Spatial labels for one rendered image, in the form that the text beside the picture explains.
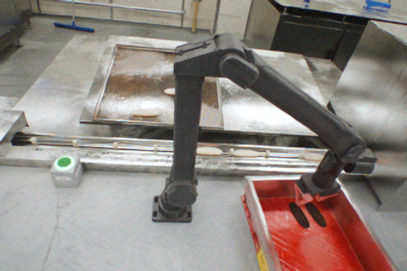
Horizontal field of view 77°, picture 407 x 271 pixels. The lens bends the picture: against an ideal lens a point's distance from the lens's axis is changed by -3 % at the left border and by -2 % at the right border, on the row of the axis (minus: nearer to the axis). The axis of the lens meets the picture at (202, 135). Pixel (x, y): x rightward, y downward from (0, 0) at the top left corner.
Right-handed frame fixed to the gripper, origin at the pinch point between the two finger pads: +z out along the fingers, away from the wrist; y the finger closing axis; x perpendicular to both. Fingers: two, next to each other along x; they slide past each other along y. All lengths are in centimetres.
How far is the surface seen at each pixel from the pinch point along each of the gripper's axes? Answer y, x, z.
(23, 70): 139, -269, 92
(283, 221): 6.1, 0.7, 8.0
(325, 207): -11.1, -0.1, 7.7
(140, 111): 43, -52, 0
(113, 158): 54, -33, 5
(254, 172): 8.0, -18.0, 5.1
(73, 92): 69, -83, 9
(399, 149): -31.1, -2.4, -14.3
